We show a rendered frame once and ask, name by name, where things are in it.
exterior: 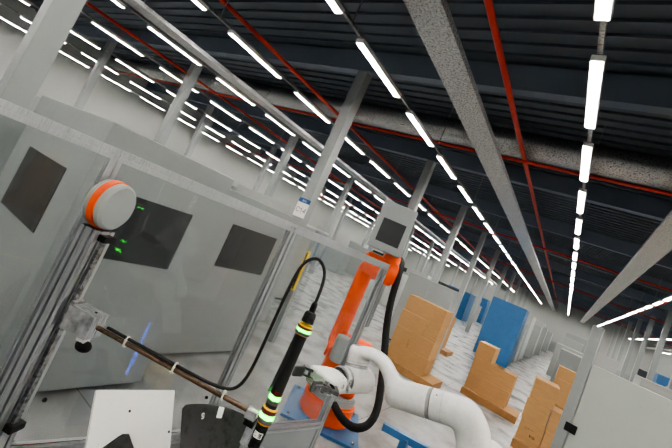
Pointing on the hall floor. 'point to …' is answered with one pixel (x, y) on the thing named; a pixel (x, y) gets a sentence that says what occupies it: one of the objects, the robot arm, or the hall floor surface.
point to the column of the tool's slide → (43, 327)
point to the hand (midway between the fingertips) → (305, 378)
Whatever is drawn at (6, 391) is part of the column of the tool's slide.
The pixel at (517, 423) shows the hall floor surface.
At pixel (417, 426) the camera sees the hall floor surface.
